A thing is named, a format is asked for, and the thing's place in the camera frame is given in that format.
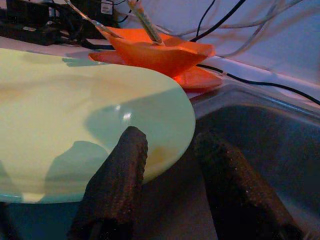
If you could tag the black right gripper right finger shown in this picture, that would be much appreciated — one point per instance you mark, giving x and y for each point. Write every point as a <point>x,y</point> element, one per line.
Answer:
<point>237,200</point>

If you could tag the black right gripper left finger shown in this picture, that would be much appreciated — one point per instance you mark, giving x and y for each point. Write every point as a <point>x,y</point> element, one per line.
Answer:
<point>115,190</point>

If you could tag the green plate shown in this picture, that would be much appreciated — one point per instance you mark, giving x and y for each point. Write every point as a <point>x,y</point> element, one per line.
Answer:
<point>62,112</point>

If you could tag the stainless steel sink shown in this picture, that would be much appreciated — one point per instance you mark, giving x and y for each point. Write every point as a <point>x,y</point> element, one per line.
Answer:
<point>262,140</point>

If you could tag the orange plate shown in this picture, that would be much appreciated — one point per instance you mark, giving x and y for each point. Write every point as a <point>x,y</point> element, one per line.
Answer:
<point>200,80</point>

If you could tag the orange bowl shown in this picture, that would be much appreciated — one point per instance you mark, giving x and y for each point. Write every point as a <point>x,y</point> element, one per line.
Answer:
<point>160,57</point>

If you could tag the silver fork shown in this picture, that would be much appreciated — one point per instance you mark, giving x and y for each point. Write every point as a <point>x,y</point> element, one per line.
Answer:
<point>100,24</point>

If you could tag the black adapter white label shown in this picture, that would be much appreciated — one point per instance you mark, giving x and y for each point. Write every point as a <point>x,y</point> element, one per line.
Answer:
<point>110,18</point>

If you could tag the black power strip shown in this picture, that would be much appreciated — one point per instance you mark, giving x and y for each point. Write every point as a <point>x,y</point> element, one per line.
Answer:
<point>30,35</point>

